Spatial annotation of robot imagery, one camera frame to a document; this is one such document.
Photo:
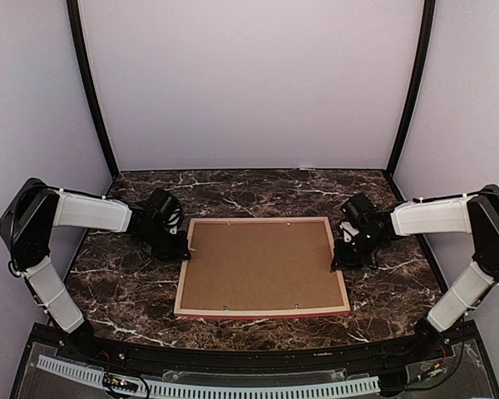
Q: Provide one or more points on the right black enclosure post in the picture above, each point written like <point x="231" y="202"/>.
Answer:
<point x="423" y="41"/>

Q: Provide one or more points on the black enclosure post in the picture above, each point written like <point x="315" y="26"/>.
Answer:
<point x="423" y="41"/>
<point x="79" y="42"/>

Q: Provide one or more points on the black front rail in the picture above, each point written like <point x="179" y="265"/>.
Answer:
<point x="385" y="357"/>

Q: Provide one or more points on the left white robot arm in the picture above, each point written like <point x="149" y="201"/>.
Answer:
<point x="37" y="209"/>

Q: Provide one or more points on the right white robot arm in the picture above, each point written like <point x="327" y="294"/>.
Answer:
<point x="474" y="214"/>

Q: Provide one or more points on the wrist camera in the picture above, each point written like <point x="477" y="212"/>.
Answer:
<point x="357" y="211"/>
<point x="165" y="209"/>

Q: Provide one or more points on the left small circuit board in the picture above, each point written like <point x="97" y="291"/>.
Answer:
<point x="116" y="382"/>

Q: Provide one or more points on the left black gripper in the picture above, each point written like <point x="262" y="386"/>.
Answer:
<point x="180" y="252"/>

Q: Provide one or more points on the small circuit board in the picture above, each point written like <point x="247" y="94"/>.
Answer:
<point x="431" y="372"/>
<point x="116" y="382"/>

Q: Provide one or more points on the right small circuit board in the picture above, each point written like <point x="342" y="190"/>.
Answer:
<point x="431" y="372"/>

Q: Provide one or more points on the left black enclosure post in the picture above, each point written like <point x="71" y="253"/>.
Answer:
<point x="79" y="42"/>

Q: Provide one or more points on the pink wooden picture frame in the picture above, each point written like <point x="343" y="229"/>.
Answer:
<point x="181" y="299"/>

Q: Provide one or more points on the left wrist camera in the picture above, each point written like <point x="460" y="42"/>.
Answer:
<point x="165" y="209"/>

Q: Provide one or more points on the brown cardboard backing board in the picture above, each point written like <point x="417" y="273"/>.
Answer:
<point x="262" y="266"/>

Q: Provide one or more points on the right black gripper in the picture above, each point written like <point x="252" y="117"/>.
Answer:
<point x="343" y="262"/>

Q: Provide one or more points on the white slotted cable duct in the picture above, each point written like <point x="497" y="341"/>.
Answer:
<point x="223" y="386"/>

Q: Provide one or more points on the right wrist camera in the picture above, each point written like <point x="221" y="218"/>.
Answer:
<point x="357" y="211"/>

